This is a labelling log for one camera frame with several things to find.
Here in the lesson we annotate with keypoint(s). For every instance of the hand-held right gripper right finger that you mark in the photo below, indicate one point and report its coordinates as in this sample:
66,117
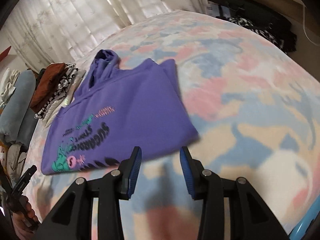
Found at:
187,172

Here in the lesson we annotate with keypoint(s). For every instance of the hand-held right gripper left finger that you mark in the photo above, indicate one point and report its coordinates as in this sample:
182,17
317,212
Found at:
133,172

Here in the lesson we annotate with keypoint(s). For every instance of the purple zip hoodie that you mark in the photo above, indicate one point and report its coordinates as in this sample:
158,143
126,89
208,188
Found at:
130,100

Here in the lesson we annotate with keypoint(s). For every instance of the stack of folded clothes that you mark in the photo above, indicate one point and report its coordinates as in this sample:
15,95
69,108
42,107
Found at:
53,110

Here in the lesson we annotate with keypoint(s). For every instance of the white bundled clothes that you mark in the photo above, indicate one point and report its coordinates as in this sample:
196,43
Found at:
8,87

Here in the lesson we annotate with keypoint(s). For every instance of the person's left hand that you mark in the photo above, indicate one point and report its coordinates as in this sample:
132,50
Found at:
31,211

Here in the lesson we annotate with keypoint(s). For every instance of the beige crumpled cloth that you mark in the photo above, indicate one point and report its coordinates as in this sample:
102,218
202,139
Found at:
15,157

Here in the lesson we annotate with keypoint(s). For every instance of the pink spotted plush toy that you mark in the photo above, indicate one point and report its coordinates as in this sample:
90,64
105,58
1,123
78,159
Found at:
1,152

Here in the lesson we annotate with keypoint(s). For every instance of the blue-grey rolled quilt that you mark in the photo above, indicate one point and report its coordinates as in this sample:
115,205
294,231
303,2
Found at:
17,110

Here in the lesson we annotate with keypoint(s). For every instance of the pastel cat-print blanket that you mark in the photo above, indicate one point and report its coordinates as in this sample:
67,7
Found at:
237,105

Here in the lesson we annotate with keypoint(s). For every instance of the brown folded garment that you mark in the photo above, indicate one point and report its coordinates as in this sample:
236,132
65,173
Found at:
47,85

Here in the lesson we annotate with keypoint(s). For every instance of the black-white patterned folded garment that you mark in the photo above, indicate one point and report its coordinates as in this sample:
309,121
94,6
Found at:
66,82

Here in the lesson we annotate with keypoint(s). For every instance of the black knit garment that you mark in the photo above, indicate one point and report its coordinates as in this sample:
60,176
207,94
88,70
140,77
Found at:
41,74

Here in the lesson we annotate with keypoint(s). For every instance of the light blue plastic stool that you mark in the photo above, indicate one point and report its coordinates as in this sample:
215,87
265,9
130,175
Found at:
307,221

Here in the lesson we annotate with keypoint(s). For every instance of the black-white patterned cloth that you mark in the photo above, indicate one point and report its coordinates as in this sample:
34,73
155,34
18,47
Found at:
265,33

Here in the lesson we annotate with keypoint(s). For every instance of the white cardboard box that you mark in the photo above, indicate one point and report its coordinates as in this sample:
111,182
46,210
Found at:
213,8

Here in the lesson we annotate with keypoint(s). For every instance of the white leaf-print curtain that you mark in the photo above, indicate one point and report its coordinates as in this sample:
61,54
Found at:
75,12

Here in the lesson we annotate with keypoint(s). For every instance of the red wall shelf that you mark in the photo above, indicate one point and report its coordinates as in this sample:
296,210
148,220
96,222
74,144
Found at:
4,54

